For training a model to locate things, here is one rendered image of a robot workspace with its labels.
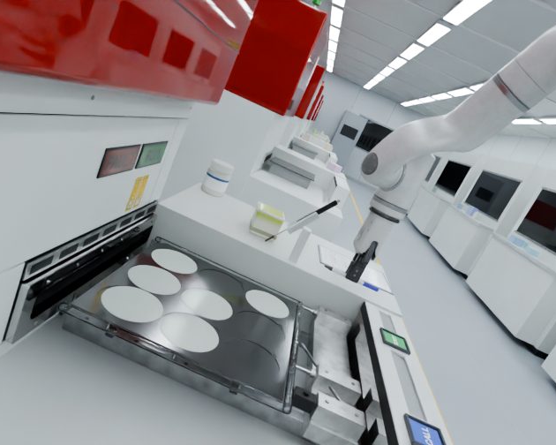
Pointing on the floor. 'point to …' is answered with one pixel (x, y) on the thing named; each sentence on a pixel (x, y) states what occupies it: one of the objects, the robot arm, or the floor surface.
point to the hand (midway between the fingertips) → (354, 271)
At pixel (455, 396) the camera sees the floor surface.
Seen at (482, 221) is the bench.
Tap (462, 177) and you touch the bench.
